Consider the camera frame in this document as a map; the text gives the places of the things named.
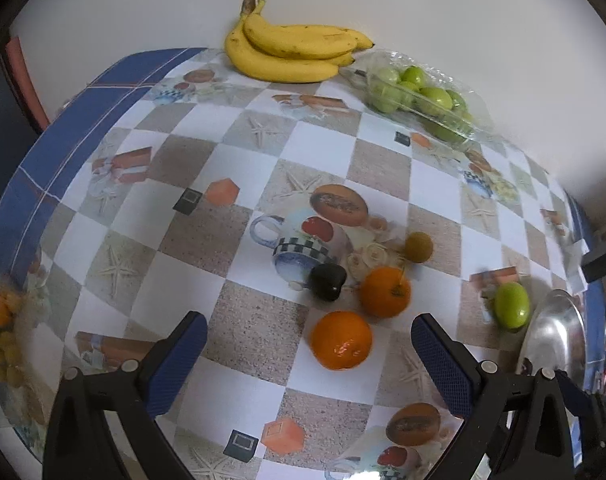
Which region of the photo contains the red chair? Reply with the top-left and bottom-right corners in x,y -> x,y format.
3,35 -> 51,133

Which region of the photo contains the round green mango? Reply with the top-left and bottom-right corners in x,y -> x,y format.
493,281 -> 531,331

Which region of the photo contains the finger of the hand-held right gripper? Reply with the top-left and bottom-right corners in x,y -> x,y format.
553,369 -> 606,431

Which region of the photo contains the small yellow-brown fruit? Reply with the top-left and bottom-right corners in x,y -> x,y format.
404,231 -> 434,264

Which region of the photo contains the orange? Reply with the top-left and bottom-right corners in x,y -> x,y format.
359,266 -> 412,318
310,311 -> 373,371

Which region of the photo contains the clear clamshell of green fruit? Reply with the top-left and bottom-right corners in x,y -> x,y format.
340,50 -> 488,148

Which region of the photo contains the yellow banana bunch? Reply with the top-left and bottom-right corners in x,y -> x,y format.
224,0 -> 376,84

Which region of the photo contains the plastic bag of fruit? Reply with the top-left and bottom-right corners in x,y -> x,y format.
0,240 -> 48,426

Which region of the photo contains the black power adapter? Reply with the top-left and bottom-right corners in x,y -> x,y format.
581,242 -> 606,283

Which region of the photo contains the large steel basin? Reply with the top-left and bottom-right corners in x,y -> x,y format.
515,288 -> 588,391

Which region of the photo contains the checkered printed tablecloth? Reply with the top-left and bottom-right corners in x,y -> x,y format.
0,47 -> 606,480

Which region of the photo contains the dark purple fruit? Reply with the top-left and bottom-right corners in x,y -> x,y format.
309,262 -> 348,303

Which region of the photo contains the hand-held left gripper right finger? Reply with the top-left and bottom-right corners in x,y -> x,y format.
411,312 -> 576,480

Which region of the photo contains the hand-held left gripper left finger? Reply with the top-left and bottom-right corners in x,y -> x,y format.
42,311 -> 208,480

